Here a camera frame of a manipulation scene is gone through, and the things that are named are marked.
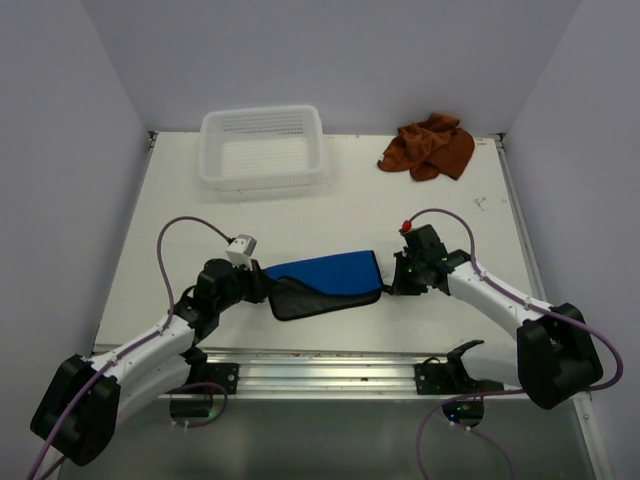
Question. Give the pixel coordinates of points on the blue and grey towel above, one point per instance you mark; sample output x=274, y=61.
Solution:
x=312, y=287

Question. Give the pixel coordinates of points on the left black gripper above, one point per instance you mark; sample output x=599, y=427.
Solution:
x=259, y=282

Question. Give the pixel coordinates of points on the aluminium rail frame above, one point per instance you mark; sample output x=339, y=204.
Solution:
x=305, y=375

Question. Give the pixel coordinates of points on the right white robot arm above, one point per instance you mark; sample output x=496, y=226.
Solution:
x=550, y=356

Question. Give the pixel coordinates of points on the white plastic basket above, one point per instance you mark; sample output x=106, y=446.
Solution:
x=261, y=148

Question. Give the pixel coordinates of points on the brown towel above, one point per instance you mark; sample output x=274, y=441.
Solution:
x=427, y=149

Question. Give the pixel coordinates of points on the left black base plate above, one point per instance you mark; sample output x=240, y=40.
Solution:
x=224, y=374

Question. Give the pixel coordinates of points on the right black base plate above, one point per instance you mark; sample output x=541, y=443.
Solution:
x=434, y=377

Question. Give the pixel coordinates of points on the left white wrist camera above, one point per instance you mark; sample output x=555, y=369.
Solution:
x=239, y=252

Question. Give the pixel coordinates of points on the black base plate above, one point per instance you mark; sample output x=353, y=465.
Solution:
x=434, y=377
x=224, y=374

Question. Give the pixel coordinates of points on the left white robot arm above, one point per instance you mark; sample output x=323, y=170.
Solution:
x=89, y=397

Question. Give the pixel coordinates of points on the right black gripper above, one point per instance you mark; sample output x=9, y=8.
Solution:
x=400, y=286

